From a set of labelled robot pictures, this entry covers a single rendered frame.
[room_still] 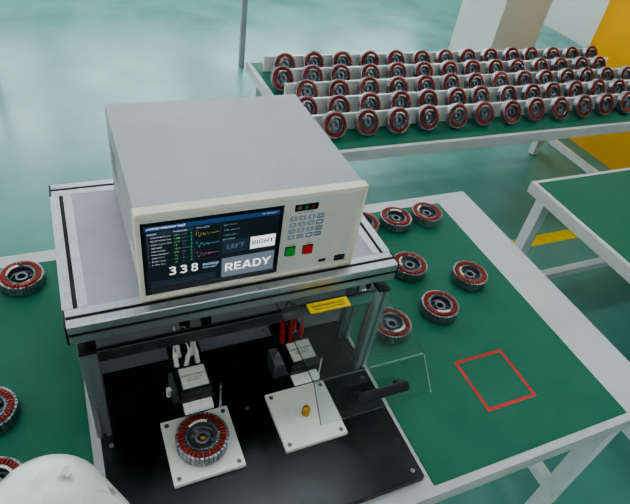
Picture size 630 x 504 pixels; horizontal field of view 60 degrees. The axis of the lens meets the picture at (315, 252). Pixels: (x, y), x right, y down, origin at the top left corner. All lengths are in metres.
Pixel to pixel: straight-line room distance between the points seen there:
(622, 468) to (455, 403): 1.27
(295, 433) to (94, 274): 0.55
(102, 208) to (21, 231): 1.80
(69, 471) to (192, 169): 0.59
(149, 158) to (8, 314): 0.70
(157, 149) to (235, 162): 0.15
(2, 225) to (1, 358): 1.68
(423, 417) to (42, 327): 0.98
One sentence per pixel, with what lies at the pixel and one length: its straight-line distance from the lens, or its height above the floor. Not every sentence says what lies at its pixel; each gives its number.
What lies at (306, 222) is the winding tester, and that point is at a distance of 1.05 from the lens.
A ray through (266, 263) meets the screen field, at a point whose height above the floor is 1.16.
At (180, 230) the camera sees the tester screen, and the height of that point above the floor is 1.27.
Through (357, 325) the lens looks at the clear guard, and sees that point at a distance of 1.13.
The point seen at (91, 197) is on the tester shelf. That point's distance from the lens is 1.33.
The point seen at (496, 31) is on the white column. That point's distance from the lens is 4.77.
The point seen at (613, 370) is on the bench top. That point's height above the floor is 0.75.
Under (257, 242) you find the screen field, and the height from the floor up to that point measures 1.22.
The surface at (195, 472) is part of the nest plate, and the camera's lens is 1.25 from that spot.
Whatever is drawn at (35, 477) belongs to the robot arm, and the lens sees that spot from 0.65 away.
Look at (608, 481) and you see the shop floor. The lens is 2.57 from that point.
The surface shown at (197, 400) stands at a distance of 1.21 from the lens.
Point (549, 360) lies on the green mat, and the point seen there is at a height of 0.75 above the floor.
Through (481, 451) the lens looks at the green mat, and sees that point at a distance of 1.44.
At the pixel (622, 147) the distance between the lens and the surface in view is 4.60.
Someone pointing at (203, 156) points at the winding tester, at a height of 1.32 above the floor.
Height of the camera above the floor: 1.89
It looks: 41 degrees down
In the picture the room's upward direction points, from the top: 11 degrees clockwise
